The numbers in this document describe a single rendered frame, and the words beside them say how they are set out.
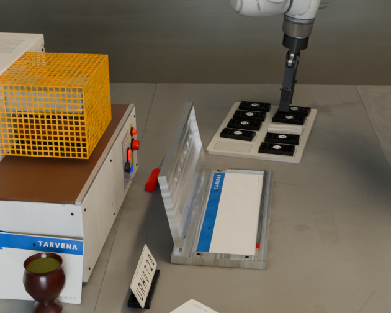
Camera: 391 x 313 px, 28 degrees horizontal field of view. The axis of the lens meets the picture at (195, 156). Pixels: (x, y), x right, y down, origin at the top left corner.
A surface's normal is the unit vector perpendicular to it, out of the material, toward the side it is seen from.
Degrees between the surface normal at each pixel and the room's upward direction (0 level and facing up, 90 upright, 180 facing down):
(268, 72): 90
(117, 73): 90
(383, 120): 0
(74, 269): 69
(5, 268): 63
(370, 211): 0
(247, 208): 0
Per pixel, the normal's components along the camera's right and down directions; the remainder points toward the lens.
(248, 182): 0.00, -0.91
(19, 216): -0.12, 0.42
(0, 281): -0.08, -0.04
